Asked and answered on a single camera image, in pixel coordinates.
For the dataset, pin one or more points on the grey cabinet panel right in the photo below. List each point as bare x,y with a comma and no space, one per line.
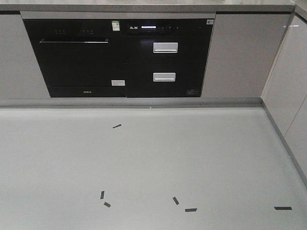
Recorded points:
243,48

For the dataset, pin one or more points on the grey cabinet panel left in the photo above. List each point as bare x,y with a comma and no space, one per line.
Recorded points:
20,75

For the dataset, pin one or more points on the grey countertop above appliances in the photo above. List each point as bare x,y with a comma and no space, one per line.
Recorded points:
73,9

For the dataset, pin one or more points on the upper silver drawer handle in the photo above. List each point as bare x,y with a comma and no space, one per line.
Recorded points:
165,47

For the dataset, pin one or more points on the lower silver drawer handle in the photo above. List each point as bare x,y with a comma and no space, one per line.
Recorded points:
164,77

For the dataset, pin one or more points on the silver drawer handle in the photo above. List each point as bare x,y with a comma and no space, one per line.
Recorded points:
165,47
164,77

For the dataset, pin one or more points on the grey cabinet panel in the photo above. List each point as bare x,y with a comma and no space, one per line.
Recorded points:
243,48
20,75

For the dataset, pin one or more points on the black built-in dishwasher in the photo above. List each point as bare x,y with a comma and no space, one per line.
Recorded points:
78,57

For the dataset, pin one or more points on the black sterilizer drawer cabinet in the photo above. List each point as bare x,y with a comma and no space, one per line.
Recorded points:
189,63

